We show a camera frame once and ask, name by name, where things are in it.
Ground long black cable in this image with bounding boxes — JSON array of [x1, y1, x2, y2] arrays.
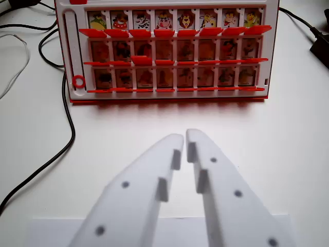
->
[[0, 73, 77, 216]]

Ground black power adapter box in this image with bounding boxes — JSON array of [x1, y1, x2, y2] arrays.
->
[[309, 24, 329, 69]]

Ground looped black cable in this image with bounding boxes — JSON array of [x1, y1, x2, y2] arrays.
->
[[38, 27, 65, 68]]

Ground thin white wire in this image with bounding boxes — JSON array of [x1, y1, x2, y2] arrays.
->
[[0, 33, 31, 100]]

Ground red and white game board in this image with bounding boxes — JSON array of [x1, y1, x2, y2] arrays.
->
[[53, 0, 280, 105]]

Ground black cable with plug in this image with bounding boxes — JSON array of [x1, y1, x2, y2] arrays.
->
[[279, 7, 319, 40]]

